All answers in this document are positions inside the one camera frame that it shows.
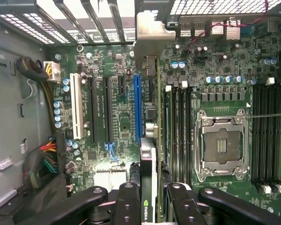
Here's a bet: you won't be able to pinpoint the silver heatsink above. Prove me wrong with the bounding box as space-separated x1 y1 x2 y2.
93 166 127 192

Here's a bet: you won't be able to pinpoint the CPU socket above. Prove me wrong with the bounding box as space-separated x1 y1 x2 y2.
193 109 251 183

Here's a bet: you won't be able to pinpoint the black RAM slot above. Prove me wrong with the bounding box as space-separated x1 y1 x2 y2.
275 77 281 194
268 77 276 194
259 78 268 194
186 82 193 185
179 81 186 183
172 82 179 183
252 78 260 188

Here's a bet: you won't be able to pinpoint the dark RAM stick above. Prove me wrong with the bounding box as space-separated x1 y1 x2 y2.
165 84 173 182

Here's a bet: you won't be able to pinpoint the green motherboard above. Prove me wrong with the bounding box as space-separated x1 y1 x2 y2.
44 43 281 218

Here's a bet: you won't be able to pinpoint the blue expansion slot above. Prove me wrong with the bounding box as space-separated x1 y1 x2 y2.
133 74 143 145

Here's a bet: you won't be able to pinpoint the long black expansion slot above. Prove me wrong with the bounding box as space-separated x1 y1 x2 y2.
102 76 113 144
88 76 99 145

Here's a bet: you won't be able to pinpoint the white expansion slot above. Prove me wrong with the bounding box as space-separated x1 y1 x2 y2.
69 73 85 140

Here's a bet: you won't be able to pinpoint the short black expansion slot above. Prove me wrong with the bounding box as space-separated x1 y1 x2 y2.
118 76 127 97

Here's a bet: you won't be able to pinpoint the thin socket locking lever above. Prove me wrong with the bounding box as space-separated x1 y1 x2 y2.
244 113 281 119

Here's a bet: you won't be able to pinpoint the white power connector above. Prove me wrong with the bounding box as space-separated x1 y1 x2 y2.
43 61 61 83

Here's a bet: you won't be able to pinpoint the open dark grey PC case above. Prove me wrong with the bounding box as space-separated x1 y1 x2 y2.
0 0 281 225

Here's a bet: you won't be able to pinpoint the coloured wire bundle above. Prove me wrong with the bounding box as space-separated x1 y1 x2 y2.
22 138 67 189

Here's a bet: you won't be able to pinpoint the yellow wires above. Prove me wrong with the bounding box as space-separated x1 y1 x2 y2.
40 81 58 134

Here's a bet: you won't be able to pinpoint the black sleeved cable bundle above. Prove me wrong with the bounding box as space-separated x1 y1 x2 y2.
15 57 49 82

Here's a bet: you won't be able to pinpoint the red wire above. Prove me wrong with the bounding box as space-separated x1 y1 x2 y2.
186 0 270 53

